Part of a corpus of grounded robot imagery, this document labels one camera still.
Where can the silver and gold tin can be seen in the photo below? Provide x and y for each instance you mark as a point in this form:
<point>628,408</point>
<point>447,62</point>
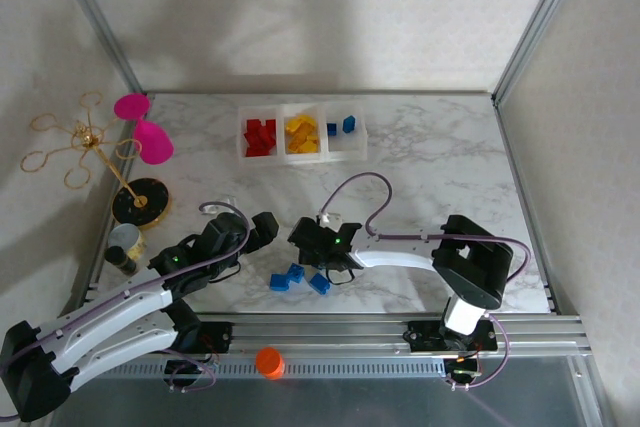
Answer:
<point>125,237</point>

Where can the aluminium table back rail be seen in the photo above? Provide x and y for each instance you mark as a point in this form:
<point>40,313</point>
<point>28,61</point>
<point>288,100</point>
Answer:
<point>400,93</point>

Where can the white plastic bin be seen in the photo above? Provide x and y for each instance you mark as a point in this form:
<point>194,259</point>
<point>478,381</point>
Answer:
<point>345,147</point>
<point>305,157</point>
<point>242,114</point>

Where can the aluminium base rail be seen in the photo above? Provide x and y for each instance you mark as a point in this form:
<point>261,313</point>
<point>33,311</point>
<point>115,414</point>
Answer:
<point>325,332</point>

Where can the aluminium table side rail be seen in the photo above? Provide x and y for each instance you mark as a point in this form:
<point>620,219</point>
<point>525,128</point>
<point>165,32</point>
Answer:
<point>525,197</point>

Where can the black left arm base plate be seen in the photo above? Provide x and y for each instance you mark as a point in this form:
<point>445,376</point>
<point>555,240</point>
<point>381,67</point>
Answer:
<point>220,334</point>

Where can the orange bottle cap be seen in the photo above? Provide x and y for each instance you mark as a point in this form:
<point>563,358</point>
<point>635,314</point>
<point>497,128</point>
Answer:
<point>270,363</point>

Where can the small black connector board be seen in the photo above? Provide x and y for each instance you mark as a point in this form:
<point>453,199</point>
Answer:
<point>462,369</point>
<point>182,369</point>

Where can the gold glass holder stand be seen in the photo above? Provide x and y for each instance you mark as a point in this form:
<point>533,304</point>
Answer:
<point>155,194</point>

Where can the long yellow lego brick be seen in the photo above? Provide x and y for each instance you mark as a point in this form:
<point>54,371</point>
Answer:
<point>301,136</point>

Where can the pink wine glass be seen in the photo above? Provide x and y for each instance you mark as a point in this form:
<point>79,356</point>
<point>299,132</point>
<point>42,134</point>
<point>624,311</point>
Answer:
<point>152,144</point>

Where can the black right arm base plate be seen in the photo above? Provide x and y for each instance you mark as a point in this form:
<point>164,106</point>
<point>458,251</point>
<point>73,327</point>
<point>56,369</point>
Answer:
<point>425,337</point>

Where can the small black bottle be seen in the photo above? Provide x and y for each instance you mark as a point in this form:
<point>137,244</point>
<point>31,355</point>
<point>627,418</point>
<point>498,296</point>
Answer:
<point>119,258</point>

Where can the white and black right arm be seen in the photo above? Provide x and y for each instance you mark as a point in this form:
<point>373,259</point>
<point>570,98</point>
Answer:
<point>470,267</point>

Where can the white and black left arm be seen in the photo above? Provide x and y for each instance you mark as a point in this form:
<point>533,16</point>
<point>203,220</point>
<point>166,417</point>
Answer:
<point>115,312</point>

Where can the grey metal sheet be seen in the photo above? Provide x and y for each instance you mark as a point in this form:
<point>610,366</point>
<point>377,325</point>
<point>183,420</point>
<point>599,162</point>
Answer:
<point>350,404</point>

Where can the small yellow lego brick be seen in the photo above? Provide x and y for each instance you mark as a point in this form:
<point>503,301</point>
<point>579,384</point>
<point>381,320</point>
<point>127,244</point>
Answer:
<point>292,125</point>

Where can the aluminium frame post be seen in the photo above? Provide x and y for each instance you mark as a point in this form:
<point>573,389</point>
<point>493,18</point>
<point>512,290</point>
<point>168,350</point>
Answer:
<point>538,22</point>
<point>100,22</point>

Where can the red lego brick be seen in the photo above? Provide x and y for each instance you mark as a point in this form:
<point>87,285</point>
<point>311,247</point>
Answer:
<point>253,125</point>
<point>250,139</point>
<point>270,126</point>
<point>259,150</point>
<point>265,138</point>

